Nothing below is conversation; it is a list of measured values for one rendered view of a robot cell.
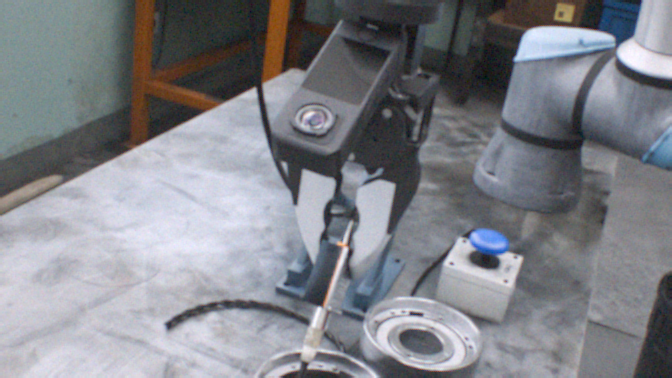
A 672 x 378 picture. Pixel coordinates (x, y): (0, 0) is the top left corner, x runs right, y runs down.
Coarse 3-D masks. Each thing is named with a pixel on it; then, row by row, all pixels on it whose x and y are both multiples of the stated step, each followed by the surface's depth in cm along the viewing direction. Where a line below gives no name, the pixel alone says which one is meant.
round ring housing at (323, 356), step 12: (300, 348) 62; (276, 360) 61; (288, 360) 62; (300, 360) 63; (324, 360) 63; (336, 360) 63; (348, 360) 62; (264, 372) 60; (276, 372) 61; (348, 372) 62; (360, 372) 62; (372, 372) 61
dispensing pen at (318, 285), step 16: (352, 208) 58; (352, 224) 58; (352, 240) 58; (320, 256) 56; (336, 256) 56; (320, 272) 56; (320, 288) 56; (320, 304) 55; (320, 320) 57; (320, 336) 57; (304, 352) 57; (304, 368) 57
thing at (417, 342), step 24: (384, 312) 71; (408, 312) 72; (432, 312) 72; (456, 312) 71; (408, 336) 70; (432, 336) 69; (480, 336) 68; (384, 360) 64; (408, 360) 66; (432, 360) 66
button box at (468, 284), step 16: (464, 240) 83; (464, 256) 80; (496, 256) 80; (512, 256) 81; (448, 272) 78; (464, 272) 77; (480, 272) 77; (496, 272) 78; (512, 272) 78; (448, 288) 78; (464, 288) 77; (480, 288) 77; (496, 288) 76; (512, 288) 78; (448, 304) 79; (464, 304) 78; (480, 304) 77; (496, 304) 77; (496, 320) 77
